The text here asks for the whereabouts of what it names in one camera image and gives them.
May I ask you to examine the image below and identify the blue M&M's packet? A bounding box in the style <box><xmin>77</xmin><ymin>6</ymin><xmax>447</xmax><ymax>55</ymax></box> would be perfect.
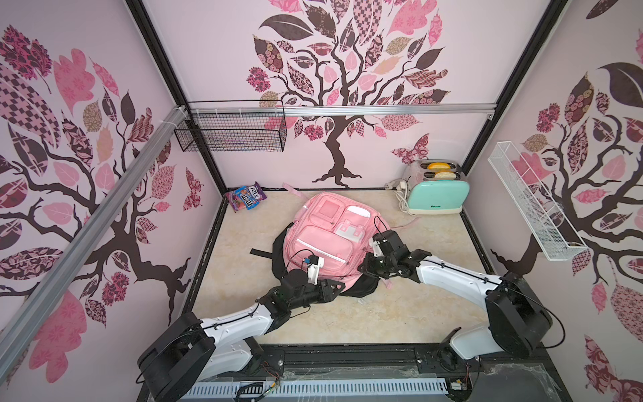
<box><xmin>235</xmin><ymin>186</ymin><xmax>260</xmax><ymax>209</ymax></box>

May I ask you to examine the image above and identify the black wire basket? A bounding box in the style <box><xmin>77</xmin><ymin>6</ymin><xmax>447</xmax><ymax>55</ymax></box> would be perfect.
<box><xmin>174</xmin><ymin>100</ymin><xmax>287</xmax><ymax>152</ymax></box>

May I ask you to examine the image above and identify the aluminium rail back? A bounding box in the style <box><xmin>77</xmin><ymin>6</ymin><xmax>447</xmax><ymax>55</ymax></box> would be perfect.
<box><xmin>191</xmin><ymin>103</ymin><xmax>497</xmax><ymax>117</ymax></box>

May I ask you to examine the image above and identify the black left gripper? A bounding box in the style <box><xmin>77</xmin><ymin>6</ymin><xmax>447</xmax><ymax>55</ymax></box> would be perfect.
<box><xmin>287</xmin><ymin>280</ymin><xmax>345</xmax><ymax>311</ymax></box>

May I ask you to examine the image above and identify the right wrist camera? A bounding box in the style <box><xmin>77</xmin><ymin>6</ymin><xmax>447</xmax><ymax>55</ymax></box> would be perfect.
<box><xmin>369</xmin><ymin>229</ymin><xmax>410</xmax><ymax>260</ymax></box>

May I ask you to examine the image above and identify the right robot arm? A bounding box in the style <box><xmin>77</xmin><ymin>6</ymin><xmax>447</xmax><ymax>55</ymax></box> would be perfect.
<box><xmin>358</xmin><ymin>250</ymin><xmax>553</xmax><ymax>360</ymax></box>

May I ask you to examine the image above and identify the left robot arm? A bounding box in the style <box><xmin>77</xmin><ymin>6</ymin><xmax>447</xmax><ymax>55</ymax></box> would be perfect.
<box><xmin>136</xmin><ymin>269</ymin><xmax>345</xmax><ymax>401</ymax></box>

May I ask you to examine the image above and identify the mint green toaster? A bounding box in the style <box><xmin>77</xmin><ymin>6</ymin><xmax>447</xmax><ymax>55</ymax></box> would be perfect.
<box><xmin>402</xmin><ymin>159</ymin><xmax>471</xmax><ymax>215</ymax></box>

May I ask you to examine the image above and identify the white wire basket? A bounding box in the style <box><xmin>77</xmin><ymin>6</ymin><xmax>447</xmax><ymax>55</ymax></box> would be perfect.
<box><xmin>488</xmin><ymin>141</ymin><xmax>589</xmax><ymax>262</ymax></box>

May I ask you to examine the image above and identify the white cable duct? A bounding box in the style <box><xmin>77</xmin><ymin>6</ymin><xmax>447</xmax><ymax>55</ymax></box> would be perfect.
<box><xmin>181</xmin><ymin>378</ymin><xmax>449</xmax><ymax>401</ymax></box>

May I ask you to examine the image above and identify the purple candy packet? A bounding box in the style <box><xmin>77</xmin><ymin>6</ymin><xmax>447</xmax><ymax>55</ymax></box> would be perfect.
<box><xmin>248</xmin><ymin>182</ymin><xmax>267</xmax><ymax>202</ymax></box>

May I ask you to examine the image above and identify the pink backpack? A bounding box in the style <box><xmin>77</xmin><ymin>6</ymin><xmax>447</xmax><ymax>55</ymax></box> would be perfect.
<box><xmin>281</xmin><ymin>192</ymin><xmax>388</xmax><ymax>293</ymax></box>

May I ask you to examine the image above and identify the aluminium rail left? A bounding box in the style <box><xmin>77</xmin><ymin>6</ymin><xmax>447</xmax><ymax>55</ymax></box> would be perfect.
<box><xmin>1</xmin><ymin>106</ymin><xmax>188</xmax><ymax>382</ymax></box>

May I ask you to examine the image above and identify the aluminium rail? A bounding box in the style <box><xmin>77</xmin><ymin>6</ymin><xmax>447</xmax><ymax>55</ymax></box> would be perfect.
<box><xmin>1</xmin><ymin>106</ymin><xmax>188</xmax><ymax>382</ymax></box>
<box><xmin>191</xmin><ymin>103</ymin><xmax>497</xmax><ymax>117</ymax></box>

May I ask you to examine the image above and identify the pink candy packet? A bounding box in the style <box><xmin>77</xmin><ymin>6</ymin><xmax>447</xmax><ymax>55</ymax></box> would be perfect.
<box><xmin>224</xmin><ymin>190</ymin><xmax>245</xmax><ymax>213</ymax></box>

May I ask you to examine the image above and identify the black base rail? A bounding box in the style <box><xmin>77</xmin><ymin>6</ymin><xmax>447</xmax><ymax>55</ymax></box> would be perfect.
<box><xmin>196</xmin><ymin>343</ymin><xmax>571</xmax><ymax>401</ymax></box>

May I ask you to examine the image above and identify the white power cord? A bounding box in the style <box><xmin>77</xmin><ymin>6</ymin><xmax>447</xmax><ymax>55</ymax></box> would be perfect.
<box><xmin>383</xmin><ymin>179</ymin><xmax>410</xmax><ymax>214</ymax></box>

